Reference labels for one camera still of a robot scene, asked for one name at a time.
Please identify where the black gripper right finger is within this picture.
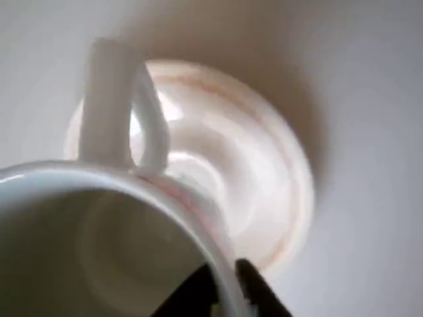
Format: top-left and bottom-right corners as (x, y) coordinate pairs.
(235, 258), (293, 317)

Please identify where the turquoise floral cup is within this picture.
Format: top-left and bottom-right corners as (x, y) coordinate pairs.
(0, 36), (248, 317)

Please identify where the cream white saucer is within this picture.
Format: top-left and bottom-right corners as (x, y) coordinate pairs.
(64, 58), (315, 272)

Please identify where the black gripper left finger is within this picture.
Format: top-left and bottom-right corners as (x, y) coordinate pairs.
(154, 264), (219, 317)

